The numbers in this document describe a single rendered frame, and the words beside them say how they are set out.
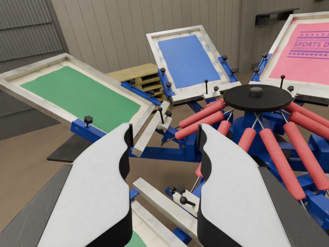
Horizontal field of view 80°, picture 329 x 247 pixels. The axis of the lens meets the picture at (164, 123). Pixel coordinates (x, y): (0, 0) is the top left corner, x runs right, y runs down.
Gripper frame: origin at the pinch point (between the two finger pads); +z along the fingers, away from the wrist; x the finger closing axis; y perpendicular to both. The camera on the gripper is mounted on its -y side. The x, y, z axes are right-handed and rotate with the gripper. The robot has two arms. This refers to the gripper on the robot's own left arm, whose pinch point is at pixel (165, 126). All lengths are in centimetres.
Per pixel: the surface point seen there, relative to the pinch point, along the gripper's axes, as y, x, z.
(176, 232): 75, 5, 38
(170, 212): 64, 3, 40
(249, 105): 31, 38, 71
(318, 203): 56, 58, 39
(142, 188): 66, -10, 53
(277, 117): 53, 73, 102
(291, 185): 53, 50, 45
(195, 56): 31, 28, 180
